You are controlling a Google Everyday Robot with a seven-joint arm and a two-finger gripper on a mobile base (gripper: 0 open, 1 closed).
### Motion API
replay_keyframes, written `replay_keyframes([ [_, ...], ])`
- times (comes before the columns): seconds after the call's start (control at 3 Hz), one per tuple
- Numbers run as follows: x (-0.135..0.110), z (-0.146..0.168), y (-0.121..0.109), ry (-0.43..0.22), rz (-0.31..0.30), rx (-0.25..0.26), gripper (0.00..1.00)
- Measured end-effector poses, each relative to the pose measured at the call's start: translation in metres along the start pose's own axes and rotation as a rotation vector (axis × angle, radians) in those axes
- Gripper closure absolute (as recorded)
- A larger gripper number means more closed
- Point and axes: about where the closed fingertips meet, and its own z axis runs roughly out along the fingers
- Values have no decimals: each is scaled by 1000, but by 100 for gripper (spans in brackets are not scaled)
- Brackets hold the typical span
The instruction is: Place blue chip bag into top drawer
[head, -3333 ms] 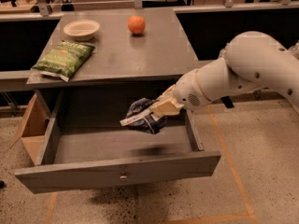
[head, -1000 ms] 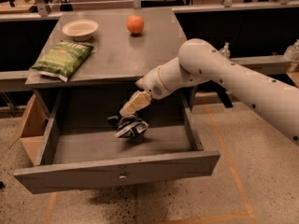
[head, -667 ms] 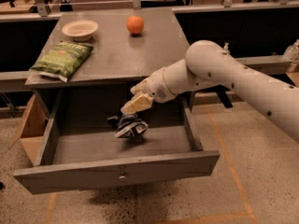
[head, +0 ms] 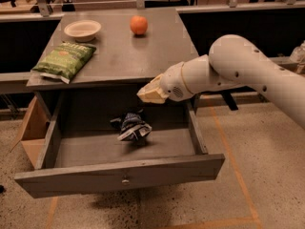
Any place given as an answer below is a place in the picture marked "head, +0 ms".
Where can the grey wall ledge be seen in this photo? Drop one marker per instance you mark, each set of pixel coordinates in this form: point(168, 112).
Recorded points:
point(16, 83)

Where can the grey wooden cabinet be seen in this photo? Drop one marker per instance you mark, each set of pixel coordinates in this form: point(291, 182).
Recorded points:
point(122, 63)

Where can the brown cardboard box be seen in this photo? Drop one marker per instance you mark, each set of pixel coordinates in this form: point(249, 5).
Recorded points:
point(32, 132)

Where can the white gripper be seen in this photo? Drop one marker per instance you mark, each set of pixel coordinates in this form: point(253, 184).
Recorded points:
point(172, 81)

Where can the open grey top drawer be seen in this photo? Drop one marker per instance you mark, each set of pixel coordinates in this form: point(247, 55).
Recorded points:
point(79, 162)

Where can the green chip bag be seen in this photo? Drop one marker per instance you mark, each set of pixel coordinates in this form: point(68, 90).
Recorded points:
point(65, 61)

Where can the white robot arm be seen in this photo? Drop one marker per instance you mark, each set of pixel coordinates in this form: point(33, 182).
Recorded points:
point(232, 61)

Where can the round metal drawer knob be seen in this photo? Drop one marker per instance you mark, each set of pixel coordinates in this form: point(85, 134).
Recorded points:
point(125, 181)

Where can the orange fruit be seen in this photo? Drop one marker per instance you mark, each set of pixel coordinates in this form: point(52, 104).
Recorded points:
point(138, 25)

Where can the beige paper bowl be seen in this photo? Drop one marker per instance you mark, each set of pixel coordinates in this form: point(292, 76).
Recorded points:
point(82, 30)

